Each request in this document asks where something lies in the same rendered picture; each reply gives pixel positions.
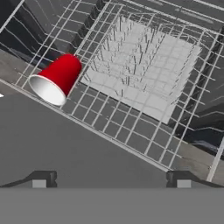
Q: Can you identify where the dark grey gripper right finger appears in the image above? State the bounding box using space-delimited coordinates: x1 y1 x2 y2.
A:
165 170 224 189

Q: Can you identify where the red cup with white inside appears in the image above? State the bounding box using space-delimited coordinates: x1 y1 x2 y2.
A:
28 53 82 107

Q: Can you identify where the white wire dishwasher rack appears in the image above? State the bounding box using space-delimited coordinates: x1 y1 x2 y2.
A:
0 0 224 182

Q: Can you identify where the dark grey dishwasher door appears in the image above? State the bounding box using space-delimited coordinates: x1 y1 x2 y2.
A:
0 80 170 189

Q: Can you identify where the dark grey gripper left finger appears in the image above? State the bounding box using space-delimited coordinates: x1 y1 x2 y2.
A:
0 170 58 189

